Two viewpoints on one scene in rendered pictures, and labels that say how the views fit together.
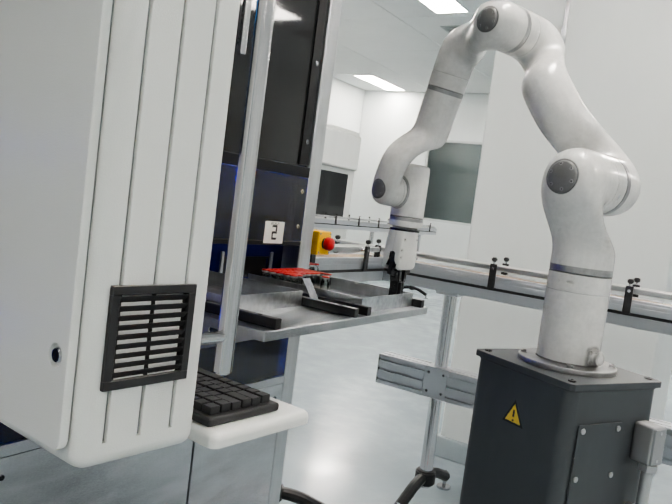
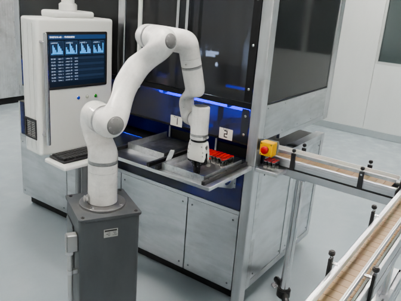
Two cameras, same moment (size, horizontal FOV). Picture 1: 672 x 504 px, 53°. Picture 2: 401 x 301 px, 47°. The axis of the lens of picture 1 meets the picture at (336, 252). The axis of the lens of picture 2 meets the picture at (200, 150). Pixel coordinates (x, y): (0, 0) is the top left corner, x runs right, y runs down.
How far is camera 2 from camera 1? 295 cm
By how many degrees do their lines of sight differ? 91
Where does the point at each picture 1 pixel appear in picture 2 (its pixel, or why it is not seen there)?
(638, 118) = not seen: outside the picture
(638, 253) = not seen: outside the picture
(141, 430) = (32, 147)
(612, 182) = (84, 117)
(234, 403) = (56, 156)
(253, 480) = (221, 252)
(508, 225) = not seen: outside the picture
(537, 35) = (145, 40)
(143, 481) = (166, 211)
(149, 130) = (26, 86)
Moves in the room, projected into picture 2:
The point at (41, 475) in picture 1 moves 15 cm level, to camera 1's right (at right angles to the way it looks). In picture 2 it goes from (134, 186) to (129, 194)
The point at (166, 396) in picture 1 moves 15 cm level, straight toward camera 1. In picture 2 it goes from (34, 143) to (6, 142)
